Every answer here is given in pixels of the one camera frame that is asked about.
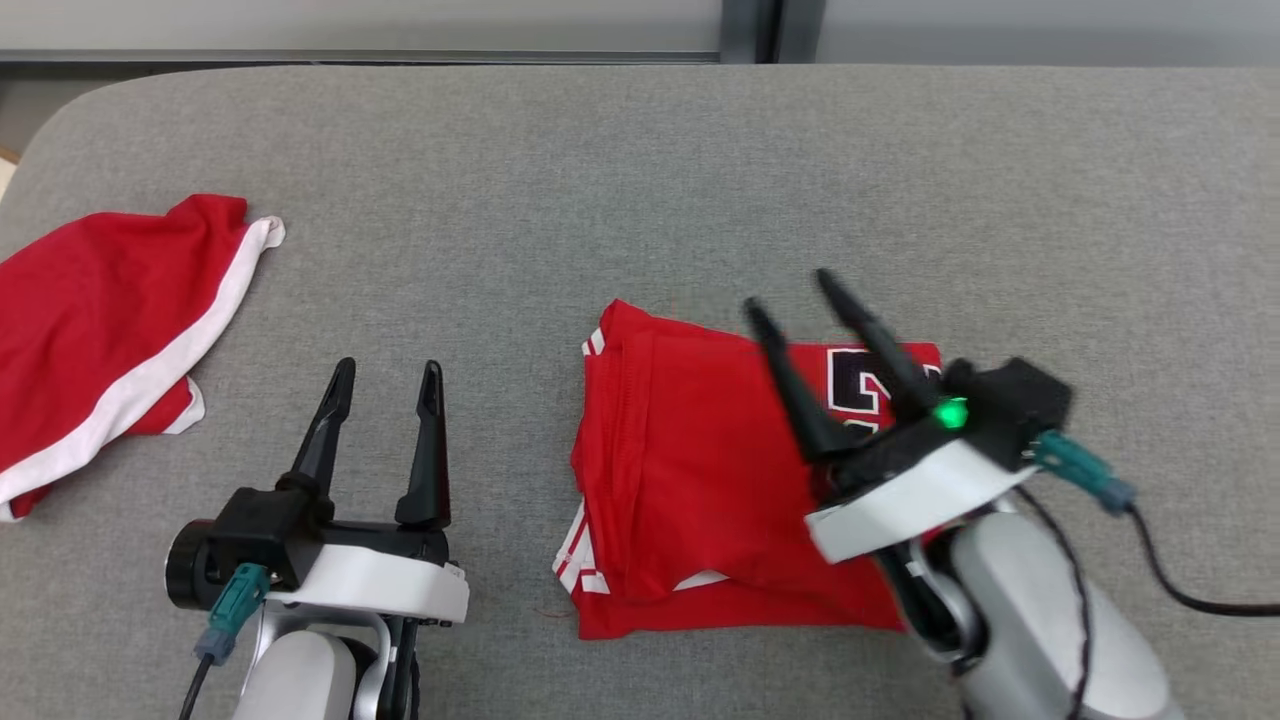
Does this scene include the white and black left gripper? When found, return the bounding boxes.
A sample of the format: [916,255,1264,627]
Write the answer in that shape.
[268,357,471,628]

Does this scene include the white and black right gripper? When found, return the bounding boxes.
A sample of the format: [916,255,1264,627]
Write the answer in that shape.
[742,268,1041,566]

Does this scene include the red jersey with black print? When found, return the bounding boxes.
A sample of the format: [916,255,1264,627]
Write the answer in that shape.
[553,298,946,641]

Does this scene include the red shorts with white stripe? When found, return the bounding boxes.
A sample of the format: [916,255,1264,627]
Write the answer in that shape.
[0,193,287,523]

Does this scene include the teal connector of left camera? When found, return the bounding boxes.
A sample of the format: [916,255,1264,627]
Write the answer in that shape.
[193,563,271,666]

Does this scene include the teal connector of camera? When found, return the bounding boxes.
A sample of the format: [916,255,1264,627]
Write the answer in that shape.
[193,563,271,666]
[1030,430,1138,516]

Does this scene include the teal connector of right camera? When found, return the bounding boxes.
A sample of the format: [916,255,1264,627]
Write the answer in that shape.
[1030,430,1138,516]

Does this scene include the black cable of left camera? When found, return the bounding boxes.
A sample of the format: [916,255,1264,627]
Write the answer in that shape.
[178,655,216,720]

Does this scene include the black cable of camera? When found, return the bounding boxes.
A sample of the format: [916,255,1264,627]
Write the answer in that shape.
[1125,500,1280,616]
[178,655,216,720]

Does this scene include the thin black cable on right arm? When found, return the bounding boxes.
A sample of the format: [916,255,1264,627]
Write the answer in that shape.
[1015,488,1093,720]

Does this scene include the grey metal partition post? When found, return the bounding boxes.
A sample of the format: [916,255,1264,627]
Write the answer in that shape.
[720,0,826,64]

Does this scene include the black cable of right camera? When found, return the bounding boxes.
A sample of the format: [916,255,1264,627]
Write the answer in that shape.
[1125,500,1280,616]

